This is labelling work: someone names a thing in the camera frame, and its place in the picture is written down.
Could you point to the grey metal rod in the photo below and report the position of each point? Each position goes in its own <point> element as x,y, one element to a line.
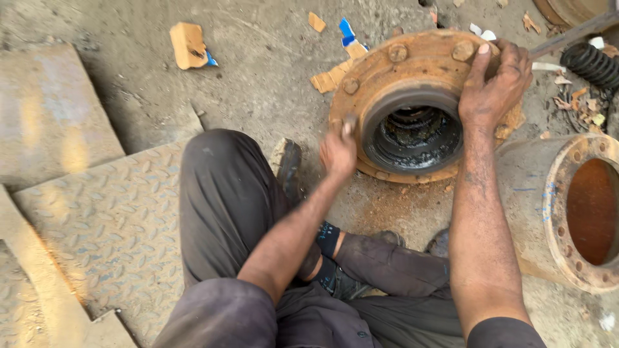
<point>575,33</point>

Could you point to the person's right hand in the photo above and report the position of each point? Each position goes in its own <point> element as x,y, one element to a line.
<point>493,89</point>

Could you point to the rusty brake drum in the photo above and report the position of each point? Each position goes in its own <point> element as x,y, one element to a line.
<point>561,212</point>

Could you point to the smooth steel plate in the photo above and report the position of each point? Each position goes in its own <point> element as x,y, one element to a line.
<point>48,116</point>

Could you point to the person's left hand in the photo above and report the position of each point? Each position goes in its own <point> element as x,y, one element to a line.
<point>337,154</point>

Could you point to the person's dusty black shoe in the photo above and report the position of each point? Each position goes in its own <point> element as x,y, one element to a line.
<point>286,164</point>

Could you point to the rusty round drum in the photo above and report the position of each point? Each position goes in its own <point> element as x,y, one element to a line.
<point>570,11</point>

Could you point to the blue and tan cardboard pieces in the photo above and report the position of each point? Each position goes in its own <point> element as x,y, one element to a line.
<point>339,65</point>

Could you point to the white paper scraps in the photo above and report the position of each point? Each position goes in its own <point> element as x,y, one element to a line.
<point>482,33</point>

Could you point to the person's dark trousers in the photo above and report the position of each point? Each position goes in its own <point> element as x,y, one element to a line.
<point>290,270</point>

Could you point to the black coil spring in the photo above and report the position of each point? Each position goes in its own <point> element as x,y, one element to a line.
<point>591,64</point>

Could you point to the small metal scraper tool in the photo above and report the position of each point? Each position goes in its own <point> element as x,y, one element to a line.
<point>347,124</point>

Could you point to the heap of dry leaves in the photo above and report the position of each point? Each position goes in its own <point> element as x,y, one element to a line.
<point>580,104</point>

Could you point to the rusty orange wheel hub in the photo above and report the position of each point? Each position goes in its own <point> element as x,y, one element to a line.
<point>411,106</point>

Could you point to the person's left fingers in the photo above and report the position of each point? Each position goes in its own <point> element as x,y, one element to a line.
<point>341,138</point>

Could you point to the person's black ankle sock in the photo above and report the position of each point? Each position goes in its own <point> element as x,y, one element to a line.
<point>328,238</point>

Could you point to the small cardboard scrap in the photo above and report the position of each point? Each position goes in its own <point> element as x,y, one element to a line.
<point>317,22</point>

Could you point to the checkered steel plate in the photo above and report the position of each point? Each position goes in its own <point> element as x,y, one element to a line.
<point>111,237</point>

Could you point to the torn cardboard box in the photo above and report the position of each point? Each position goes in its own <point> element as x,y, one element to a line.
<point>189,45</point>

